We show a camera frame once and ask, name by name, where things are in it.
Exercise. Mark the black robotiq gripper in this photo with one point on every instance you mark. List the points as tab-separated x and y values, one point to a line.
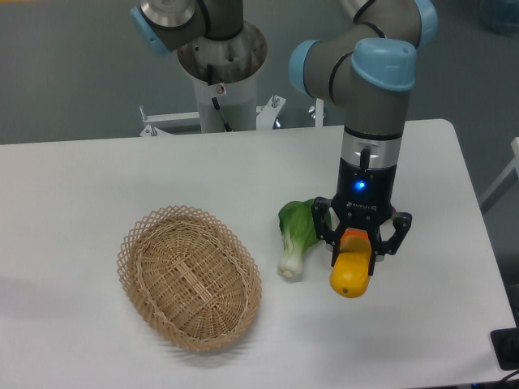
362	201

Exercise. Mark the yellow orange mango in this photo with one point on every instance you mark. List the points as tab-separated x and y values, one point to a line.
350	274

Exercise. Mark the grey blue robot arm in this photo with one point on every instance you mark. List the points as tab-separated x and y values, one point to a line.
368	71

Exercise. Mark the woven wicker basket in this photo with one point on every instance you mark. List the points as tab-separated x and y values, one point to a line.
190	278

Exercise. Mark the green bok choy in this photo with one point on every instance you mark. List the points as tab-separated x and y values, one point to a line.
297	228

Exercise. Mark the black device at table edge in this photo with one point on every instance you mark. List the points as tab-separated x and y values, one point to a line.
505	344

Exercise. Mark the white frame at right edge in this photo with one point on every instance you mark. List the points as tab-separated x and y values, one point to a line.
502	183

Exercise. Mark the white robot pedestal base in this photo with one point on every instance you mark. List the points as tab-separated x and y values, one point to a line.
223	74

